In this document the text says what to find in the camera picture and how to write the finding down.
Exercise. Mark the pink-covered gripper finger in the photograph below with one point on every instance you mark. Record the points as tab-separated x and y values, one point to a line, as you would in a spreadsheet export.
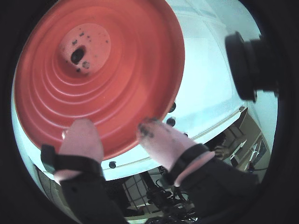
163	144
79	144

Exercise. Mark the red collapsible silicone cup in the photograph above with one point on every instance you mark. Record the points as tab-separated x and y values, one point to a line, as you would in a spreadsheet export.
116	93

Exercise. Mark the black camera tripod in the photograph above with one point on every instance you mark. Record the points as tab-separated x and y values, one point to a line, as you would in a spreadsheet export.
161	200

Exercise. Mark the dark framed wall picture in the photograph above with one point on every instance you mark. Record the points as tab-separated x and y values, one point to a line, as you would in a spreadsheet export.
262	147

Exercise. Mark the black fisheye camera lens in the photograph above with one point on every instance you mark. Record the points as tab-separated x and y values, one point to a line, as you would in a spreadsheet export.
243	65

